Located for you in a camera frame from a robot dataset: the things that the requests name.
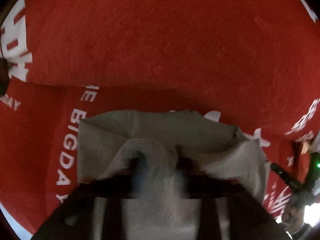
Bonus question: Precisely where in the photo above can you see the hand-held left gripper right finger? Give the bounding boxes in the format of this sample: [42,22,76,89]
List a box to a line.
[175,159,293,240]

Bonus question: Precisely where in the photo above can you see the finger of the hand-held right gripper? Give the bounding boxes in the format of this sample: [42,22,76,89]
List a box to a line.
[271,162,302,194]

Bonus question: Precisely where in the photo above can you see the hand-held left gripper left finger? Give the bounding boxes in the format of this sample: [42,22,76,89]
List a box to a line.
[31,154,149,240]

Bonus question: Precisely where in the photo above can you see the grey sweater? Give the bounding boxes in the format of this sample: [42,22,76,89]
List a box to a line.
[64,109,272,240]

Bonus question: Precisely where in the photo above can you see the red printed blanket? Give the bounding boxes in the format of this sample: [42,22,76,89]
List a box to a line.
[0,0,320,238]

